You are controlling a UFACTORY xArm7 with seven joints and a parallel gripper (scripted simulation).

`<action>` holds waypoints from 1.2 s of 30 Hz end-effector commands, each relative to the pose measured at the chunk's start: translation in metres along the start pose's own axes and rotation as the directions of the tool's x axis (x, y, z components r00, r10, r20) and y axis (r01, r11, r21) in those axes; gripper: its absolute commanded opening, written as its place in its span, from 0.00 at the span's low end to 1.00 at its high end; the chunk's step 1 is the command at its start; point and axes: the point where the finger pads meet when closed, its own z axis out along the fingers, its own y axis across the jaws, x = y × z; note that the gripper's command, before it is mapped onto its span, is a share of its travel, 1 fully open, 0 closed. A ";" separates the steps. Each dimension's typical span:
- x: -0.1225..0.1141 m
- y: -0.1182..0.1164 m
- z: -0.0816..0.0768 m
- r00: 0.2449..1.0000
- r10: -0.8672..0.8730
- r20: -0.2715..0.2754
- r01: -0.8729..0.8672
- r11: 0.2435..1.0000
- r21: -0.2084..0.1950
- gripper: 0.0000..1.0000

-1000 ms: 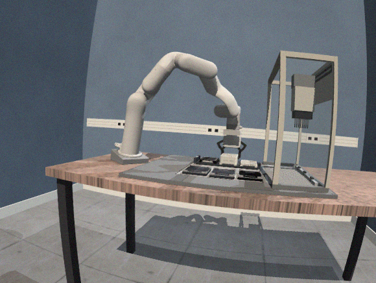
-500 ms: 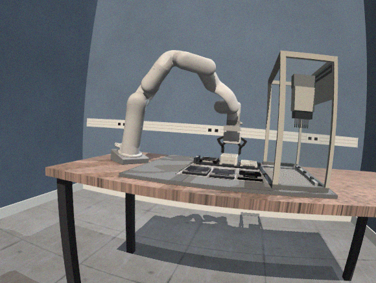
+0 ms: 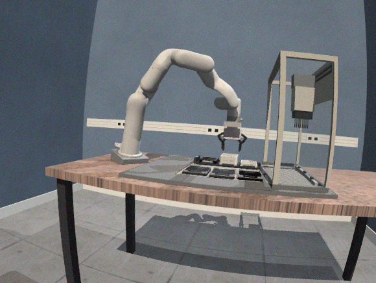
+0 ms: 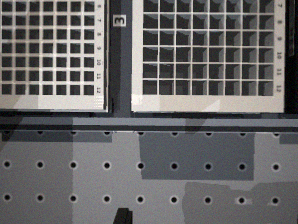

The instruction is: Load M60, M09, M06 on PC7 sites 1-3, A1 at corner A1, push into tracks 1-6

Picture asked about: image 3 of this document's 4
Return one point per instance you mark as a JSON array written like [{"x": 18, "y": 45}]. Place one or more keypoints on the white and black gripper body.
[{"x": 232, "y": 133}]

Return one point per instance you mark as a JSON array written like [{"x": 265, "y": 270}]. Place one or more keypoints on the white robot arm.
[{"x": 138, "y": 101}]

